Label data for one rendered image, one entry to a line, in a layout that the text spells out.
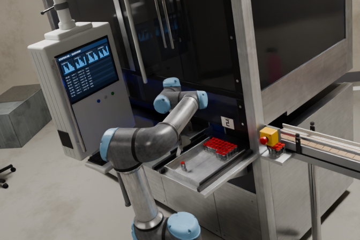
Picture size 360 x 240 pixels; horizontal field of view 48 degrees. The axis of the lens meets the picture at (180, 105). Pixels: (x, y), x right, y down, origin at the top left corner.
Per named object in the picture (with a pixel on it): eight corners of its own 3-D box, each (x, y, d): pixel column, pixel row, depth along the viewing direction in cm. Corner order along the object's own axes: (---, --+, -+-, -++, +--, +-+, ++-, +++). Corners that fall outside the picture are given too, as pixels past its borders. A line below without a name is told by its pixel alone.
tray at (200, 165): (210, 142, 228) (209, 136, 226) (245, 155, 209) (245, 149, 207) (165, 171, 209) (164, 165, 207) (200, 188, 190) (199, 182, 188)
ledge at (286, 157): (276, 145, 214) (276, 143, 214) (298, 152, 205) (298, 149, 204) (261, 158, 207) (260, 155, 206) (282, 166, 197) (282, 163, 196)
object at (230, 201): (172, 127, 447) (156, 52, 411) (353, 191, 298) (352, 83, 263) (97, 172, 390) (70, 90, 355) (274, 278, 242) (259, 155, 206)
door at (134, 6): (137, 70, 263) (114, -22, 239) (185, 80, 229) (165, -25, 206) (136, 70, 263) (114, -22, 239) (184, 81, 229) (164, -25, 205)
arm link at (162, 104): (174, 97, 162) (183, 86, 172) (150, 98, 167) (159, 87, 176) (178, 114, 166) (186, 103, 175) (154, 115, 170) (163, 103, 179)
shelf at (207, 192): (179, 121, 263) (178, 118, 262) (267, 150, 213) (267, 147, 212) (120, 156, 236) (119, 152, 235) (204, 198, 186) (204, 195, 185)
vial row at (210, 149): (206, 149, 221) (204, 142, 219) (231, 158, 207) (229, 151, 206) (203, 151, 219) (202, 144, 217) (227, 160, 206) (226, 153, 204)
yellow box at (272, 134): (269, 136, 205) (267, 124, 202) (280, 140, 200) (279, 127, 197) (260, 143, 201) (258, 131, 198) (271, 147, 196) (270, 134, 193)
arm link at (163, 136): (163, 137, 124) (206, 83, 166) (132, 137, 128) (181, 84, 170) (169, 170, 128) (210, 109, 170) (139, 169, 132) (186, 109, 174)
